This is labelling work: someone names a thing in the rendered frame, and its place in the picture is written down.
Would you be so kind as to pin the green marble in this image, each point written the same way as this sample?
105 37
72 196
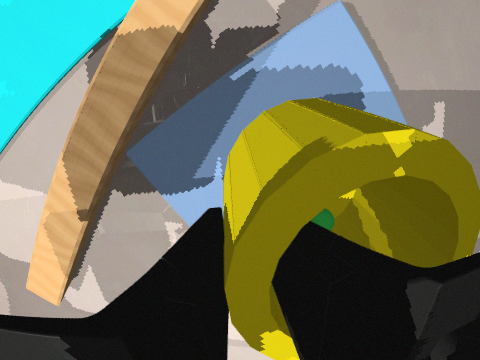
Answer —
324 218

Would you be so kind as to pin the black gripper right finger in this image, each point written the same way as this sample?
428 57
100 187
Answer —
343 301

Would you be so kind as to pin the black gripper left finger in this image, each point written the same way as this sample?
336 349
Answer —
177 311

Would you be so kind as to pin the yellow cup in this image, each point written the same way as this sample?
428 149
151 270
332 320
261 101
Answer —
392 188

